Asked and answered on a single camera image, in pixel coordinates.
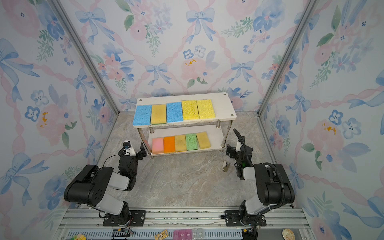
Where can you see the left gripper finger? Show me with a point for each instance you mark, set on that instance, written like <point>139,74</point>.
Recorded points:
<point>122,152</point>
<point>143,152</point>

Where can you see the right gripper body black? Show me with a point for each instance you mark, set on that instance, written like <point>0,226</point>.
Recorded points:
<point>235,155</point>

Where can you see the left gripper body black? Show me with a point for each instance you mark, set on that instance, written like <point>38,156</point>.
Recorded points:
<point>138,157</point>

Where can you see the dark yellow sponge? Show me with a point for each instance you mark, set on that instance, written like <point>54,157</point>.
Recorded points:
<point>203,140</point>

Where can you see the blue sponge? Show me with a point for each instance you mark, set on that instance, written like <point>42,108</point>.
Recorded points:
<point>143,115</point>
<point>174,112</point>

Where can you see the green sponge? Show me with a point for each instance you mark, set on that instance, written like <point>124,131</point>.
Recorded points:
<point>192,142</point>

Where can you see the yellow sponge bottom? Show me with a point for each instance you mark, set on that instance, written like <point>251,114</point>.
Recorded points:
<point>180,143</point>

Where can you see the white two-tier shelf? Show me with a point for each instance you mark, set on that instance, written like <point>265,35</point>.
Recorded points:
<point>217,128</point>

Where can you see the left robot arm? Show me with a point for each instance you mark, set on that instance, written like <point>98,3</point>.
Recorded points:
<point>90,186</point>

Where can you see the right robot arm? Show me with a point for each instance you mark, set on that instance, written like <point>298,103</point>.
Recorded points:
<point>273,189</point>

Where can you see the yellow patterned card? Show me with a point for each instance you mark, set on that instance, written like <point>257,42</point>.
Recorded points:
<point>162,235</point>

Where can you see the yellow green toy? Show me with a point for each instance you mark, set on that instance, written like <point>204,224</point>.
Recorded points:
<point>78,237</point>

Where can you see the pink plastic box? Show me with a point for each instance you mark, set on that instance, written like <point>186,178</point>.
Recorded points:
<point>184,234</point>

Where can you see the round patterned disc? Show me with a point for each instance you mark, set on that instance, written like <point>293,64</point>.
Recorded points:
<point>288,234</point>

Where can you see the clear plastic box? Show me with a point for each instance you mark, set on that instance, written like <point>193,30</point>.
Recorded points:
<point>198,234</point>

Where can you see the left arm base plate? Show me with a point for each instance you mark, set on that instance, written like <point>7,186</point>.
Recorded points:
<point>131,218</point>

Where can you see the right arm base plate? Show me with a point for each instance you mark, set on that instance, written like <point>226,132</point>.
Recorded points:
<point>236,219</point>

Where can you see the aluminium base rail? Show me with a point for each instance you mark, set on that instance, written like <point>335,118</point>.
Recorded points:
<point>88,222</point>

